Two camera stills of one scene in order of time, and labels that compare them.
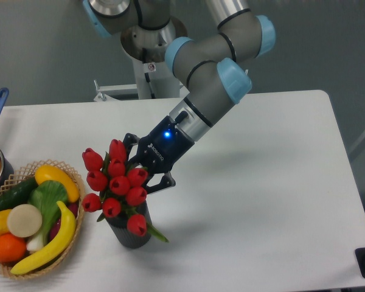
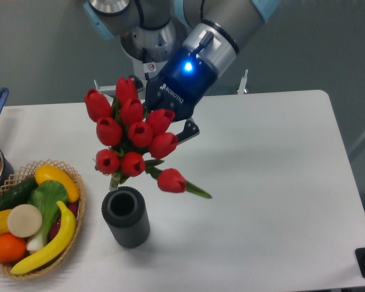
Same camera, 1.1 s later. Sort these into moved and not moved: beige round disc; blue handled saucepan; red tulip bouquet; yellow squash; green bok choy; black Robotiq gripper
Moved: black Robotiq gripper; red tulip bouquet
Not moved: blue handled saucepan; yellow squash; green bok choy; beige round disc
